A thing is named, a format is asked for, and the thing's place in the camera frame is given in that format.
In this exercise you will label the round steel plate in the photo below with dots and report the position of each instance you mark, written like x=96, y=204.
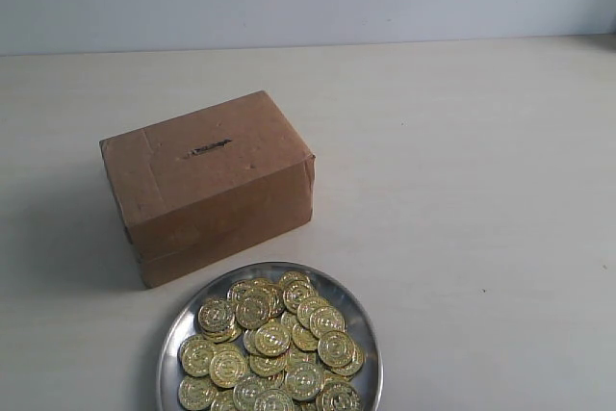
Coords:
x=368, y=382

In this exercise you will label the brown cardboard box with slot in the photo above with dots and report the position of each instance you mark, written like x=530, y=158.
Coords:
x=198, y=188

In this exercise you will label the gold coin plate top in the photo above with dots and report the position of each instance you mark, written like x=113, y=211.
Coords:
x=295, y=292

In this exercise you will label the gold coin plate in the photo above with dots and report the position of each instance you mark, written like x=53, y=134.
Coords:
x=226, y=368
x=336, y=349
x=272, y=339
x=295, y=292

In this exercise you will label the gold coin plate centre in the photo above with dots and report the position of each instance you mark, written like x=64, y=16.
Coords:
x=272, y=339

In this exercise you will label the gold coin plate right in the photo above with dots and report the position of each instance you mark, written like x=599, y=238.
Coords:
x=336, y=349

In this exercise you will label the gold coin plate left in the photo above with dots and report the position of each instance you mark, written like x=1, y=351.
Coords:
x=226, y=368

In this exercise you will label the gold coin bottom left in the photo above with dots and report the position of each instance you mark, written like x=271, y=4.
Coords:
x=196, y=393

